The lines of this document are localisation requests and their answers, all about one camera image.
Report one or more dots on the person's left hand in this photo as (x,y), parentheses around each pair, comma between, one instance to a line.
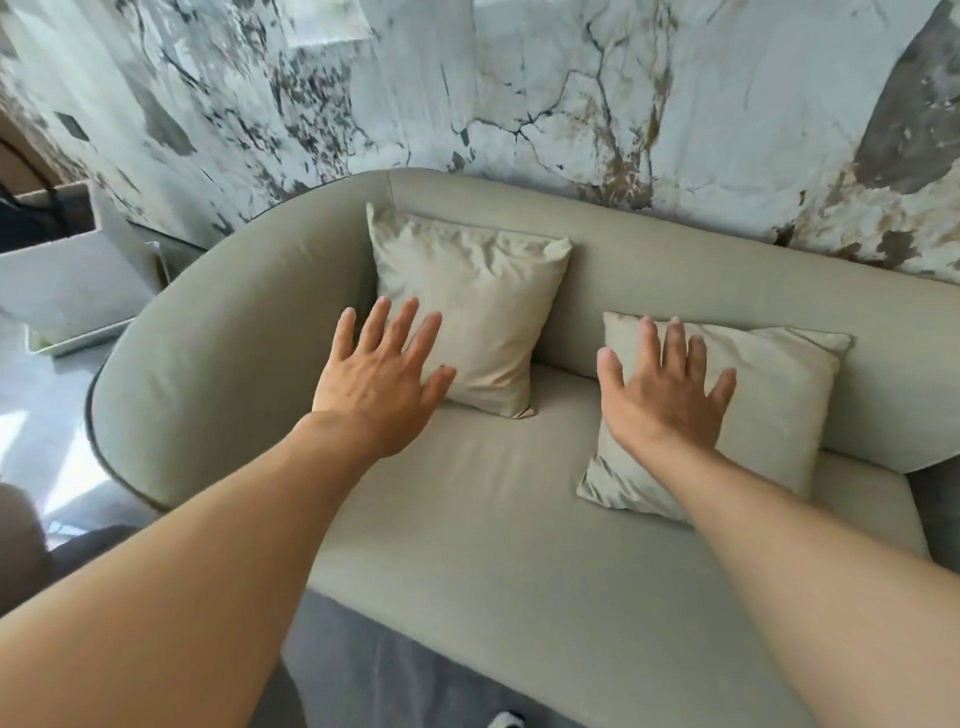
(375,390)

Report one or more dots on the person's right hand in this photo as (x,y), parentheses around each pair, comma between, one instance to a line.
(660,405)

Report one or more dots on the person's right little finger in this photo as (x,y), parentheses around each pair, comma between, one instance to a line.
(721,390)

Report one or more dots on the person's right thumb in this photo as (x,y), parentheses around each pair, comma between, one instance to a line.
(610,371)

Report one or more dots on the person's left thumb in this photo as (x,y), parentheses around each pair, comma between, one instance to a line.
(439,385)

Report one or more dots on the person's left middle finger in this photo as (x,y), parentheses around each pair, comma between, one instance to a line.
(403,324)

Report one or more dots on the person's right middle finger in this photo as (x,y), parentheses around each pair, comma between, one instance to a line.
(676,346)

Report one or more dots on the person's left little finger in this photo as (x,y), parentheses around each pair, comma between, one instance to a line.
(344,334)

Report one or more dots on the person's right forearm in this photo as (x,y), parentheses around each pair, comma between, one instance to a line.
(810,592)

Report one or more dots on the person's left forearm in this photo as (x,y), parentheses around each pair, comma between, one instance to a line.
(187,570)

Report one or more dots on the beige square cushion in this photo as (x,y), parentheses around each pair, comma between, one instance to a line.
(780,405)
(487,300)

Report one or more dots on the grey-green fabric sofa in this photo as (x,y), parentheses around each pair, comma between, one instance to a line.
(480,540)

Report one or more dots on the white square box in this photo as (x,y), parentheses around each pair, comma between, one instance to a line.
(67,277)

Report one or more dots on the grey floor rug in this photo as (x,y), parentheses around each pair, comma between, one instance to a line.
(390,667)

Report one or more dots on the person's black white shoe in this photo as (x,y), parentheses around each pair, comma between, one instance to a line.
(506,720)

